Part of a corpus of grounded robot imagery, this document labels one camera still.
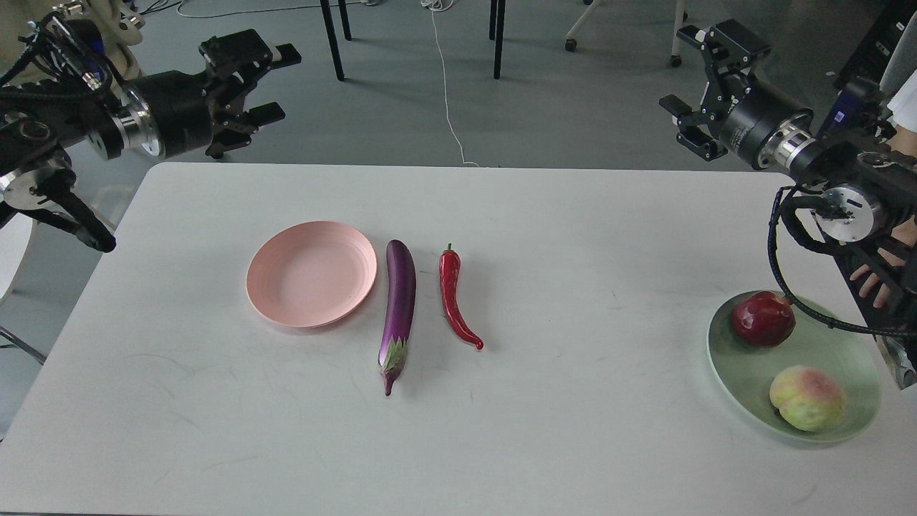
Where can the green plate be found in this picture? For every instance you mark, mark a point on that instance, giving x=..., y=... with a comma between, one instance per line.
x=746, y=372

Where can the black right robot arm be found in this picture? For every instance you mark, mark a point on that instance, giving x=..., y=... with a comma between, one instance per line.
x=849, y=190

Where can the red pomegranate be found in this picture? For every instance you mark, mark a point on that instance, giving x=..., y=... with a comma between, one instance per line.
x=763, y=320

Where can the purple eggplant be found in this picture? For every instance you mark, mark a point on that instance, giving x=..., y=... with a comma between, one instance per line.
x=393, y=353

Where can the green pink peach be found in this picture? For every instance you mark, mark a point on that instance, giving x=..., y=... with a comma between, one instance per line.
x=808, y=398

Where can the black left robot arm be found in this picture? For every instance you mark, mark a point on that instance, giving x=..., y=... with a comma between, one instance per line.
x=62, y=89

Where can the pink plate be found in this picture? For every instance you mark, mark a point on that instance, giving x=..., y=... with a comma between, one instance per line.
x=311, y=274

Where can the red chili pepper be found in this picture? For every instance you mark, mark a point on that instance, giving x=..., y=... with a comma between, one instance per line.
x=449, y=269

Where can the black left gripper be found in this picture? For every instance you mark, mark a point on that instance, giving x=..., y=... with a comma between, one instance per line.
x=182, y=111

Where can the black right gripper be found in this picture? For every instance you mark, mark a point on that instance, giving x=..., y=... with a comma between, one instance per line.
x=738, y=112

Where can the black table legs left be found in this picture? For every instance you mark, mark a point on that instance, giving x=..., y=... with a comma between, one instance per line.
x=331, y=33

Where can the black table legs right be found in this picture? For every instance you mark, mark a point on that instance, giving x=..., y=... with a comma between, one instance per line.
x=496, y=34

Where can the white rolling chair base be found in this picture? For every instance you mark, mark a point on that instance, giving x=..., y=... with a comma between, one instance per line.
x=656, y=25

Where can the black table legs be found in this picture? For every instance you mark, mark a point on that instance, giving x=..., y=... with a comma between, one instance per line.
x=496, y=34
x=331, y=33

